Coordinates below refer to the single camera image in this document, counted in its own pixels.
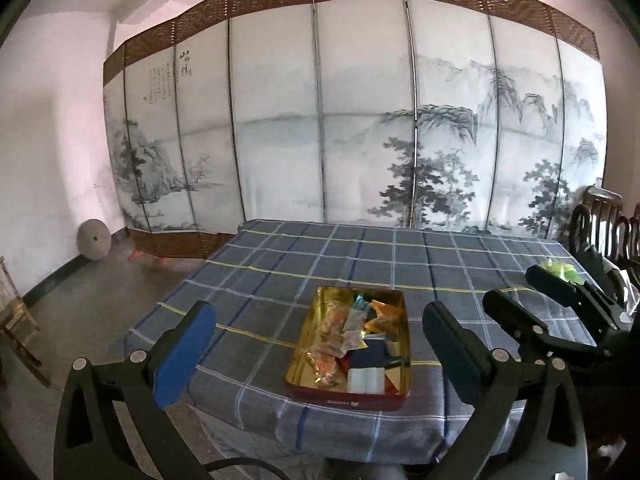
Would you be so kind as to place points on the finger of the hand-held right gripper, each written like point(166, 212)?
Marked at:
point(510, 310)
point(550, 280)

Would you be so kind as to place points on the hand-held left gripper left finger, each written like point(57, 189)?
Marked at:
point(185, 355)

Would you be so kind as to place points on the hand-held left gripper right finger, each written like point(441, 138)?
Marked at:
point(450, 347)

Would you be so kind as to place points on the orange snack packet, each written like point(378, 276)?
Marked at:
point(387, 316)

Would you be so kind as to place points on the dark blue white packet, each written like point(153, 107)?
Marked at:
point(367, 360)

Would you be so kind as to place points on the clear snack packet blue ends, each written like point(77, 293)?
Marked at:
point(356, 327)

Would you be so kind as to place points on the red tin box gold inside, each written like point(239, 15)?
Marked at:
point(345, 402)

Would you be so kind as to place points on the green tissue pack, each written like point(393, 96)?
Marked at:
point(560, 266)

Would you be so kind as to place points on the dark wooden chair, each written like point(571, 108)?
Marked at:
point(631, 240)
point(595, 210)

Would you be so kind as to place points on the round stone disc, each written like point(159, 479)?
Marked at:
point(93, 239)

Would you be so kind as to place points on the blue plaid tablecloth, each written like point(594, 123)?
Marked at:
point(300, 260)

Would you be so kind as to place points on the small wooden stool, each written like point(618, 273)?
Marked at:
point(20, 325)

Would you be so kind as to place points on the ink landscape folding screen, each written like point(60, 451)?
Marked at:
point(350, 110)

